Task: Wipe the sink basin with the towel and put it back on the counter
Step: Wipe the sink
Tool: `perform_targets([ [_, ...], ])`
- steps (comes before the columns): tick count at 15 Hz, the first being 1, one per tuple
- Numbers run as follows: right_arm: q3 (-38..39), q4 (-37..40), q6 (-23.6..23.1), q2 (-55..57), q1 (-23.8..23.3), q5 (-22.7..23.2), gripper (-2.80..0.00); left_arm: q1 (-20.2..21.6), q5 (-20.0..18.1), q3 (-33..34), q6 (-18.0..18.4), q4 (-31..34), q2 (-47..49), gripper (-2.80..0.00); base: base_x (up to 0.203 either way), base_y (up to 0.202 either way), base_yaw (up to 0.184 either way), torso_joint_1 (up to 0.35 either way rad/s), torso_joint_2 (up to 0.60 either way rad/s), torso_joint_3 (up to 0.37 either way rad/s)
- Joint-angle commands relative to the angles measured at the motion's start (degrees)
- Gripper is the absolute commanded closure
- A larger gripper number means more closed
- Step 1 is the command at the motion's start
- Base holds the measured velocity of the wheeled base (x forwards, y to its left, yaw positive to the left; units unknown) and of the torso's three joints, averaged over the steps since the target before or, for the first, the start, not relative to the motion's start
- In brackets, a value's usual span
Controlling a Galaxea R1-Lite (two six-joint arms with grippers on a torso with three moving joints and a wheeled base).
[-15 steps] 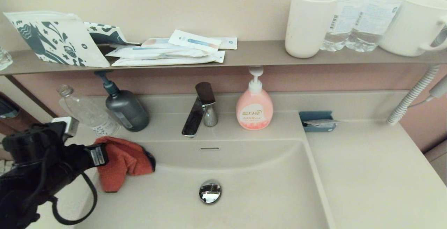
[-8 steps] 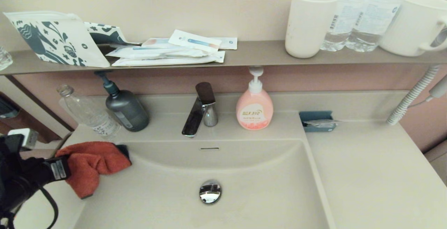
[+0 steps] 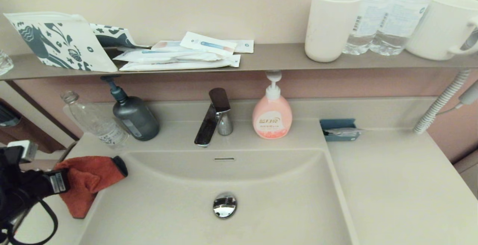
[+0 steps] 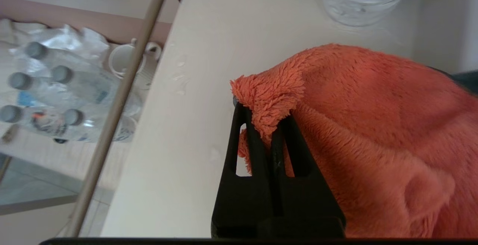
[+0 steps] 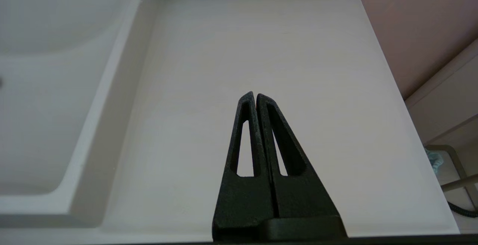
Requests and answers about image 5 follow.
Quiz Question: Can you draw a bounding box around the black coiled cable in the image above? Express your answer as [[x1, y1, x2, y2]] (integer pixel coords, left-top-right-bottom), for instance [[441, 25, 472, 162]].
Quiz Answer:
[[446, 199, 478, 218]]

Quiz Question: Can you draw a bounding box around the grey metal stand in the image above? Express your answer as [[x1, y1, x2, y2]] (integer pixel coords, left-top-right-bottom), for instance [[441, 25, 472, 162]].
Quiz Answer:
[[425, 144, 478, 210]]

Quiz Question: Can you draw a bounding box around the beige sink basin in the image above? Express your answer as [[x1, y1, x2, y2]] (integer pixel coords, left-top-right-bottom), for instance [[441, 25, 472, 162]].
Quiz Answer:
[[0, 0, 150, 227]]

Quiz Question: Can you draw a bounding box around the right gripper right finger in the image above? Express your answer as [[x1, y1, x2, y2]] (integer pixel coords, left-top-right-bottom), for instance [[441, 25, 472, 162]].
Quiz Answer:
[[256, 94, 342, 219]]

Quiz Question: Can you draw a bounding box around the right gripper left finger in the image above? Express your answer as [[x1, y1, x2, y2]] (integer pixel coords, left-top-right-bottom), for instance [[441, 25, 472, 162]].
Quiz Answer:
[[212, 91, 279, 240]]

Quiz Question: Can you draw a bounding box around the teal cloth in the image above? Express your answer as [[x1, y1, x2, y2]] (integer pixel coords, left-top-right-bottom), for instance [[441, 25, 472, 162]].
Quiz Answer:
[[426, 148, 444, 176]]

